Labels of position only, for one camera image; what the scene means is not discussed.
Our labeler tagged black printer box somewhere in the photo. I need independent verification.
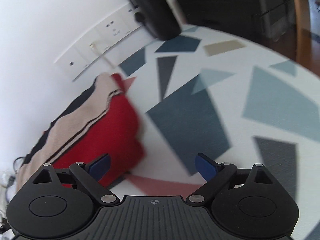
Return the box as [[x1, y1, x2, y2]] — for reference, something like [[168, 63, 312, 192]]
[[176, 0, 297, 60]]

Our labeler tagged black thermos bottle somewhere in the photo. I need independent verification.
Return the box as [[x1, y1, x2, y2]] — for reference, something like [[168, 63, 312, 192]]
[[129, 0, 181, 41]]

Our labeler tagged white network cable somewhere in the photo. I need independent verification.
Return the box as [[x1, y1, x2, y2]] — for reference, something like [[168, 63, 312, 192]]
[[89, 42, 116, 69]]

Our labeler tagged geometric pattern desk mat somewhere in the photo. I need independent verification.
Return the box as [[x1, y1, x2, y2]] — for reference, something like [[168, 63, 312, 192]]
[[107, 26, 319, 239]]

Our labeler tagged black power cable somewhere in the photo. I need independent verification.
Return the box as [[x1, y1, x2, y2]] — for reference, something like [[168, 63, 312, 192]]
[[12, 156, 28, 176]]

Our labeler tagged black power plug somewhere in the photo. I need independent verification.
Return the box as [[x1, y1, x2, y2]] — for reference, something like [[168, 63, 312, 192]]
[[134, 11, 146, 25]]

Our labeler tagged red beige knit cardigan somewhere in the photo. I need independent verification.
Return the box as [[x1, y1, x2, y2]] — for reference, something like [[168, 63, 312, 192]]
[[16, 73, 144, 190]]

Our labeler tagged white wall socket panel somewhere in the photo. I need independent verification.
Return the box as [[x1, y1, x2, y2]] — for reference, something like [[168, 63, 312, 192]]
[[54, 3, 140, 81]]

